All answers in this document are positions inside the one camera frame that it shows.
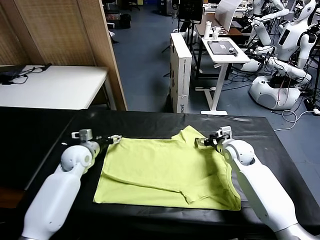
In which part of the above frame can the tall white cardboard box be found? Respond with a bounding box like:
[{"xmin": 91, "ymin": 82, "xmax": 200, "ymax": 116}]
[{"xmin": 169, "ymin": 32, "xmax": 194, "ymax": 115}]

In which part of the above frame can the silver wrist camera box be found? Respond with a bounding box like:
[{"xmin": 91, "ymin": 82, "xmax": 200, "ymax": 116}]
[
  {"xmin": 71, "ymin": 128, "xmax": 94, "ymax": 142},
  {"xmin": 215, "ymin": 125, "xmax": 234, "ymax": 141}
]

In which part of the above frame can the flat black device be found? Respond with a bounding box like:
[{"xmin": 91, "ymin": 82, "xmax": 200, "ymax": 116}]
[{"xmin": 0, "ymin": 70, "xmax": 22, "ymax": 81}]

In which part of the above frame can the white humanoid robot with base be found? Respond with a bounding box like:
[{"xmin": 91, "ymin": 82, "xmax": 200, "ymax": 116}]
[{"xmin": 240, "ymin": 0, "xmax": 318, "ymax": 111}]

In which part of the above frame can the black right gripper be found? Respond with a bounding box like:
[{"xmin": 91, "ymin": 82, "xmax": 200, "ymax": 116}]
[{"xmin": 194, "ymin": 134, "xmax": 225, "ymax": 152}]

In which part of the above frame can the black tripod stand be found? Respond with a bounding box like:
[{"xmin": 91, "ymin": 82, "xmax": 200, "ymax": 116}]
[{"xmin": 161, "ymin": 21, "xmax": 201, "ymax": 79}]

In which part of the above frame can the white folding table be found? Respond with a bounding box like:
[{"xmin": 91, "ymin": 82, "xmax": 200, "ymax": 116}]
[{"xmin": 0, "ymin": 64, "xmax": 117, "ymax": 111}]

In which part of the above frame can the white floor cable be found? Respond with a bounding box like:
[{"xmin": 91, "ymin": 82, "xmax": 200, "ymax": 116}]
[{"xmin": 273, "ymin": 108, "xmax": 320, "ymax": 133}]

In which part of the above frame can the wooden partition screen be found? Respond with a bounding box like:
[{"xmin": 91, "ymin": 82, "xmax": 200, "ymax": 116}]
[{"xmin": 0, "ymin": 0, "xmax": 129, "ymax": 112}]

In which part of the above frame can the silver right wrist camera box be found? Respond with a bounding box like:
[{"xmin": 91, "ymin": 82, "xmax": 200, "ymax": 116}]
[{"xmin": 215, "ymin": 125, "xmax": 234, "ymax": 141}]

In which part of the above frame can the brown wooden desk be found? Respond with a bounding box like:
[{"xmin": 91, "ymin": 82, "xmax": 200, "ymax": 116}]
[{"xmin": 194, "ymin": 12, "xmax": 254, "ymax": 39}]

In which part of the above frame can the grey closed laptop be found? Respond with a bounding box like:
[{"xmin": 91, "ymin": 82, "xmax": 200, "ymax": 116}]
[{"xmin": 207, "ymin": 41, "xmax": 239, "ymax": 56}]

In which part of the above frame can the black cloth table cover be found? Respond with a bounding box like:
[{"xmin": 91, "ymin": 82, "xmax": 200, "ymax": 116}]
[
  {"xmin": 0, "ymin": 106, "xmax": 77, "ymax": 191},
  {"xmin": 21, "ymin": 109, "xmax": 320, "ymax": 240}
]

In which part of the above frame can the curved white panel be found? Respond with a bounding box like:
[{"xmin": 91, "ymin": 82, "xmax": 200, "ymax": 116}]
[{"xmin": 215, "ymin": 0, "xmax": 242, "ymax": 32}]

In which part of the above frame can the black waste bin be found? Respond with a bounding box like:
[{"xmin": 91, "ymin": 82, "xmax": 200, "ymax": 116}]
[{"xmin": 119, "ymin": 14, "xmax": 132, "ymax": 31}]

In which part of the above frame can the black cable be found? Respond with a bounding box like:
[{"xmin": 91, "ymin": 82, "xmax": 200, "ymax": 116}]
[{"xmin": 1, "ymin": 63, "xmax": 53, "ymax": 86}]

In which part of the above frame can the white cup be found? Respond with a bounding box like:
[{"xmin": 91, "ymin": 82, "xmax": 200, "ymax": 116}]
[{"xmin": 211, "ymin": 26, "xmax": 223, "ymax": 41}]

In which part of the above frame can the yellow-green t-shirt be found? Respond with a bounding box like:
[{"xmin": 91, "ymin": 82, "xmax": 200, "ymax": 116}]
[{"xmin": 92, "ymin": 125, "xmax": 242, "ymax": 212}]

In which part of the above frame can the black monitor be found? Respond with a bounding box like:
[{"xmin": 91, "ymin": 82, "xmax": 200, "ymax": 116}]
[{"xmin": 177, "ymin": 0, "xmax": 204, "ymax": 26}]

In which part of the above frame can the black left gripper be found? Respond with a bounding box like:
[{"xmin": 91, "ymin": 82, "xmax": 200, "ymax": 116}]
[{"xmin": 93, "ymin": 134, "xmax": 123, "ymax": 149}]

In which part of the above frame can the white standing desk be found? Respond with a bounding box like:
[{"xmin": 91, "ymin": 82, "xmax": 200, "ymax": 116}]
[{"xmin": 194, "ymin": 38, "xmax": 252, "ymax": 116}]

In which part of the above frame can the white drink bottle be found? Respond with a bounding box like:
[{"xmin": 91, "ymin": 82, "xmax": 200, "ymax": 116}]
[{"xmin": 203, "ymin": 21, "xmax": 213, "ymax": 41}]

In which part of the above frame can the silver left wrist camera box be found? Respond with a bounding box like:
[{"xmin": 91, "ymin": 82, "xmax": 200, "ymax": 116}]
[{"xmin": 71, "ymin": 128, "xmax": 94, "ymax": 142}]

